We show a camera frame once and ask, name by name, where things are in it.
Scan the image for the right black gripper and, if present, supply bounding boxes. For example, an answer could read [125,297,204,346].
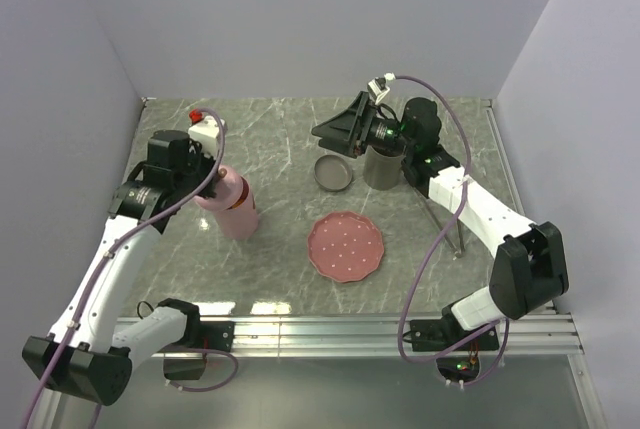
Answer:
[313,92,416,160]

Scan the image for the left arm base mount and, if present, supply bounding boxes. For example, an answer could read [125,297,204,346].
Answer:
[162,321,235,386]

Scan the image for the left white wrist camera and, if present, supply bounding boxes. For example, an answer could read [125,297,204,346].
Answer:
[188,109,227,157]

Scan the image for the pink container lid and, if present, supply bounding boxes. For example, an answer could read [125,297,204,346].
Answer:
[194,165,251,212]

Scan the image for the pink dotted plate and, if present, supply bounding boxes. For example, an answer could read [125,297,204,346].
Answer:
[307,211,385,283]

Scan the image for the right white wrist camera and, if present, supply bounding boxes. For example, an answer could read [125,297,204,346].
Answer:
[367,73,396,106]

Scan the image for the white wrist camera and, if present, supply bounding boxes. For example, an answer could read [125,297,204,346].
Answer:
[367,73,396,106]
[188,109,227,157]

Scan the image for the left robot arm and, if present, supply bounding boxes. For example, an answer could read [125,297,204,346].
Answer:
[22,123,225,406]

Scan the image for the metal food tongs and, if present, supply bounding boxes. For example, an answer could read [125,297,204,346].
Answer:
[424,200,466,258]

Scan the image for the pink cylindrical container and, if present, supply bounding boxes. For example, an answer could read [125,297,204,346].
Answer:
[214,177,259,240]

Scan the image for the aluminium mounting rail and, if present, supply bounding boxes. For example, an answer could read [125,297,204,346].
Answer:
[33,310,606,428]

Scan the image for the grey container lid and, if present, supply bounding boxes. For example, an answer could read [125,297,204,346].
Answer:
[313,154,353,192]

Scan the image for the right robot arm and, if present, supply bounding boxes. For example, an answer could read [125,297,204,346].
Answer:
[311,92,569,349]

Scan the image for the grey cylindrical container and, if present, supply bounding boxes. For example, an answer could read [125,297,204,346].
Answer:
[363,147,403,191]

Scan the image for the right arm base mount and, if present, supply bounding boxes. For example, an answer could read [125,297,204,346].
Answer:
[402,319,509,389]

